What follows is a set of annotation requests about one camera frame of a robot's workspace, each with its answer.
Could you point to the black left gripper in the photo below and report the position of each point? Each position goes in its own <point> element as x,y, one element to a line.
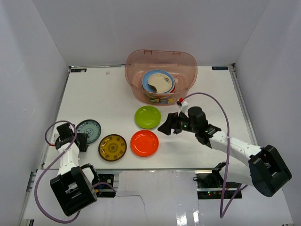
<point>81,141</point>

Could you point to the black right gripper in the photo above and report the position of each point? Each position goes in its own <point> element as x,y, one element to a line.
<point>166,127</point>

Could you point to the small blue patterned plate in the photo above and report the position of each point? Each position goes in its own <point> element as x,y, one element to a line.
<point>90,127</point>

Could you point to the orange plastic plate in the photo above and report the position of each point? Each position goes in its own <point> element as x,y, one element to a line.
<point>144,143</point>

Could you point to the pale yellow plastic plate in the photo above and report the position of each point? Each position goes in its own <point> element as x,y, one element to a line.
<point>157,95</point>

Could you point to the red plate with teal flower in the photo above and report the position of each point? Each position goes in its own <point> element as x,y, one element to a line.
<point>174,87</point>

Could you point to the cream plate with black flowers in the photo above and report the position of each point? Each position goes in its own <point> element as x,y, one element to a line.
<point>160,82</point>

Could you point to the light blue plastic plate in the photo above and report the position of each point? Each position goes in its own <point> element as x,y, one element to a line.
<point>146,76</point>

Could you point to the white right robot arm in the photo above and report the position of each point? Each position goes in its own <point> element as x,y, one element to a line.
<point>264,168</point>

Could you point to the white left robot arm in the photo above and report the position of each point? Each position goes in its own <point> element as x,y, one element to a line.
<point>73,185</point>

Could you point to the pink translucent plastic bin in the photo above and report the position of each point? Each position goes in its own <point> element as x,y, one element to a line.
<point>182,66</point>

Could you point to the lime green plastic plate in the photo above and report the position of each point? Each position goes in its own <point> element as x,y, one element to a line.
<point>147,117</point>

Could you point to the yellow patterned brown-rimmed plate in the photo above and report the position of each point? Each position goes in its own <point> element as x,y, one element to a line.
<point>112,147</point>

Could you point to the left dark table label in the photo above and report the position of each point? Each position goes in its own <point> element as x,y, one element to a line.
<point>78,70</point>

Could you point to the dark table label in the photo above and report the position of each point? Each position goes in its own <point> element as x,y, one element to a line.
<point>78,70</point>
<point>219,68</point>

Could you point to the right dark table label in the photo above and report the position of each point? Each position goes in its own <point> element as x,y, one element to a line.
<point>219,68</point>

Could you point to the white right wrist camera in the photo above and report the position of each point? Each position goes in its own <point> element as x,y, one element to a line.
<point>183,106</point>

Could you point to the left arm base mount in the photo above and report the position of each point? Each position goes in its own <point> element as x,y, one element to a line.
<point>103,190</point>

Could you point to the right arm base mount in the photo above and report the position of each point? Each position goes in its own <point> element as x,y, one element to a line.
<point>209,188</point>

